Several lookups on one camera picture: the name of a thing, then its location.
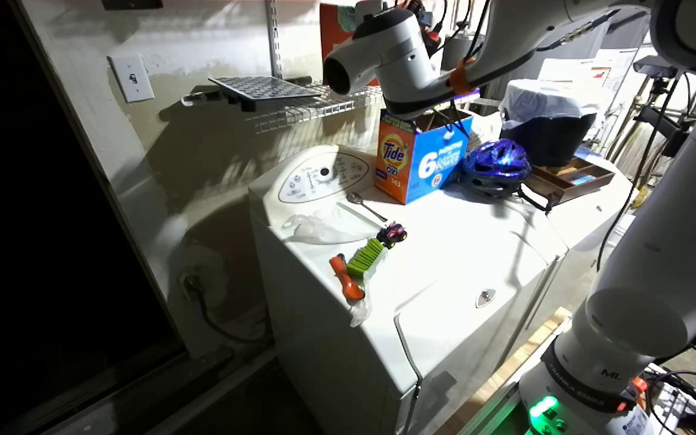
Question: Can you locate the wall power plug cable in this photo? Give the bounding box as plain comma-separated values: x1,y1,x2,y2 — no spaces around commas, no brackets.
181,273,270,349

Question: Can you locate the white washing machine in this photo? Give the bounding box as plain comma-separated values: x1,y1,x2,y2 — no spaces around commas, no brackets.
255,145,566,435

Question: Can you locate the white wall outlet plate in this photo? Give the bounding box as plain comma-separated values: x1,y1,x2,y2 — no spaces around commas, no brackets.
108,57,156,105

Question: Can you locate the small dark toy car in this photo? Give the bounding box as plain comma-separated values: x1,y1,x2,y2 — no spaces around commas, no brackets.
378,222,406,250

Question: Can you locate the white dryer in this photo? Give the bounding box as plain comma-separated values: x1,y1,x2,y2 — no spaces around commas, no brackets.
516,153,644,268

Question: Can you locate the blue bicycle helmet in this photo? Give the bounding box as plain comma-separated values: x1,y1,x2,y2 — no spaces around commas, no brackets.
461,138,533,198

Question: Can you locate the dark bowl with white cover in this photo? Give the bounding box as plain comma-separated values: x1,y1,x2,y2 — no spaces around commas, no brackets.
501,80,600,168

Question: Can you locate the orange toy piece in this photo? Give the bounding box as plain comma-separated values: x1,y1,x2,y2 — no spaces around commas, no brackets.
328,254,365,304

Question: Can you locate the white wire shelf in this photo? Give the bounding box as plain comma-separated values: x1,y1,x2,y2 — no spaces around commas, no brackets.
243,86,379,134

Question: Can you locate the wooden tray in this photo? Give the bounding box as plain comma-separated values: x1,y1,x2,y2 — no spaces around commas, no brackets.
528,157,615,210

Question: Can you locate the orange blue detergent box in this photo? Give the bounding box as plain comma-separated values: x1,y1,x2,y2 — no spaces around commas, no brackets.
374,109,473,203

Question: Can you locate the green toy block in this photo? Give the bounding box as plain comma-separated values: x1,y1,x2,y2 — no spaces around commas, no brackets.
346,239,385,279

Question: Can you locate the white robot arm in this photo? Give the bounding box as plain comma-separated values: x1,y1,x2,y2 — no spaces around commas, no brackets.
322,0,696,413

